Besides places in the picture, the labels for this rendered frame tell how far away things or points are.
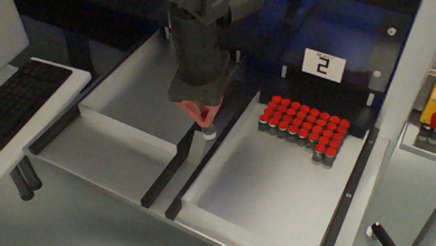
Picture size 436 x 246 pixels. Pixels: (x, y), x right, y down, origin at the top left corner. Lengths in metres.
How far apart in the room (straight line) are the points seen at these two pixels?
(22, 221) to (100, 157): 1.10
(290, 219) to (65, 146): 0.50
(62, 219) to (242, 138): 1.17
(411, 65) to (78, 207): 1.49
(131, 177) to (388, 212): 1.33
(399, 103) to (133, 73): 0.63
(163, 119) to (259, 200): 0.30
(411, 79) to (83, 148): 0.68
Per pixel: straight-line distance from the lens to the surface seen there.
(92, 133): 1.05
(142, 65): 1.20
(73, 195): 2.07
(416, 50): 0.92
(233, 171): 0.94
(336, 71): 0.98
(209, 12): 0.51
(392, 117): 1.03
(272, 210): 0.89
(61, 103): 1.26
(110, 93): 1.13
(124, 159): 0.98
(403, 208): 2.09
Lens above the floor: 1.63
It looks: 47 degrees down
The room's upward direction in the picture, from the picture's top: straight up
